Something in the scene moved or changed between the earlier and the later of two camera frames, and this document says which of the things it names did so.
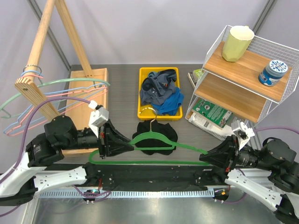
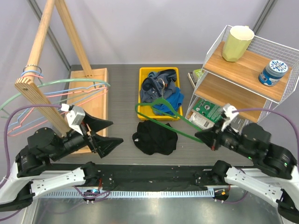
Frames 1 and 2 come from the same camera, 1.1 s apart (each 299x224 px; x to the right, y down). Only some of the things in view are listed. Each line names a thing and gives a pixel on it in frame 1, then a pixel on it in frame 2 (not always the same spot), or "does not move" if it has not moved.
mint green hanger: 88,79 does not move
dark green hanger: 156,135 to 175,115
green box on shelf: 194,75 does not move
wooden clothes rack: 87,89 does not move
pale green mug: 237,42 does not move
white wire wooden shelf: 259,80 does not move
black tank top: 164,129 does not move
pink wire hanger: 12,131 to 33,122
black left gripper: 112,142 to 104,144
